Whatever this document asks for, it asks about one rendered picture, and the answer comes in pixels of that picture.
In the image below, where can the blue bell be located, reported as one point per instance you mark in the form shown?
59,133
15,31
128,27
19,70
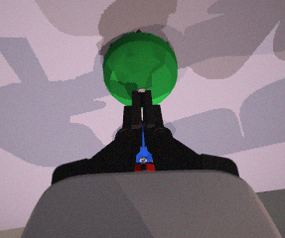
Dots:
144,156

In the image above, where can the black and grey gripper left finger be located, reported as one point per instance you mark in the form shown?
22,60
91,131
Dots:
119,156

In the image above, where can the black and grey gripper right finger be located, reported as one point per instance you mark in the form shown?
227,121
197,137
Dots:
169,154

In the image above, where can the red dome bell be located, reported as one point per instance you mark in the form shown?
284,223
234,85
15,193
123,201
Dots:
150,167

